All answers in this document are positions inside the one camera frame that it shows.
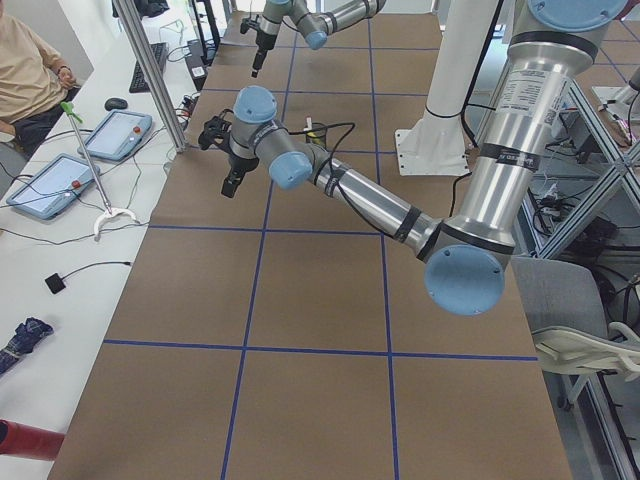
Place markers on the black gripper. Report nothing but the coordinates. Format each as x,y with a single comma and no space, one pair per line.
236,164
261,42

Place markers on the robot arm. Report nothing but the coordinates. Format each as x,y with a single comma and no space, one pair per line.
465,255
315,28

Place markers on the near blue teach pendant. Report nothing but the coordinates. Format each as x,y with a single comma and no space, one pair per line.
53,188

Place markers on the far blue teach pendant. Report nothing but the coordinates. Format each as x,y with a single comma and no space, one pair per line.
118,134

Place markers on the grey office chair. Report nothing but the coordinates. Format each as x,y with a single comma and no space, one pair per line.
568,323

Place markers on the person in beige shirt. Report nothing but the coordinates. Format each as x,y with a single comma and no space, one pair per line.
35,81

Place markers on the white camera mast base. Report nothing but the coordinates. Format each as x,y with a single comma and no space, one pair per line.
435,145

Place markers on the brown paper table mat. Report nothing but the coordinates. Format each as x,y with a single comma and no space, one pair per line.
274,335

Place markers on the small black square device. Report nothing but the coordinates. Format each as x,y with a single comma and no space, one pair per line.
55,283

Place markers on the reacher grabber tool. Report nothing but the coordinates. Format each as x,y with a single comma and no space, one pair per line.
109,212

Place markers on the black mesh pen cup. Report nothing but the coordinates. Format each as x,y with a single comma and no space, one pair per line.
317,134

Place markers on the aluminium frame post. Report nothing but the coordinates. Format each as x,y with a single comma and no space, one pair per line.
140,45

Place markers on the red cylinder bottle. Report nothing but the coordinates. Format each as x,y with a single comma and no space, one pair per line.
29,442

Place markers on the black computer mouse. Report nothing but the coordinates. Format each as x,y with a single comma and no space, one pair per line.
115,103

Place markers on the blue teach pendant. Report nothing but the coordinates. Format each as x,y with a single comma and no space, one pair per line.
118,134
53,188

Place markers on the folded dark plaid umbrella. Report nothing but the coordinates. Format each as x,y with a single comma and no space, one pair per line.
26,336

